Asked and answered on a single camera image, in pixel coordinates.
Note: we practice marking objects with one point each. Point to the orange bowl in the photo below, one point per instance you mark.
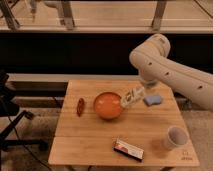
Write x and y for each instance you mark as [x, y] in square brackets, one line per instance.
[107, 105]

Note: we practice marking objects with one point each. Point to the wooden table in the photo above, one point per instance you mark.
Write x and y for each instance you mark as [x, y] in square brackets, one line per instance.
[89, 140]

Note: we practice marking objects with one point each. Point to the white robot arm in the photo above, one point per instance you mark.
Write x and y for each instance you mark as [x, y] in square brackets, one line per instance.
[151, 60]

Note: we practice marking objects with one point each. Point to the blue sponge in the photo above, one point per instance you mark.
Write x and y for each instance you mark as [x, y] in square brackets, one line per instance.
[155, 99]

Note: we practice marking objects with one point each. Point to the black red white box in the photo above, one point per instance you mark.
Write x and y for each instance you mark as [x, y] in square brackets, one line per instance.
[128, 150]

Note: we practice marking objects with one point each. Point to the red brown small object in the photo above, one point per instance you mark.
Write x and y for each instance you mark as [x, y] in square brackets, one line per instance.
[80, 106]

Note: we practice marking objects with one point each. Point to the white plastic bottle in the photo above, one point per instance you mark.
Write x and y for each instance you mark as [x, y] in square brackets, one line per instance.
[132, 96]

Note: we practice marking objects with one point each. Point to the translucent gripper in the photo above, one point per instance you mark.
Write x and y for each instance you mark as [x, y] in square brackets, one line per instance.
[148, 87]

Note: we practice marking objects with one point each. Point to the white paper cup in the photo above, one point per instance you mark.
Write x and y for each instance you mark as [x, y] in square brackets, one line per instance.
[175, 137]

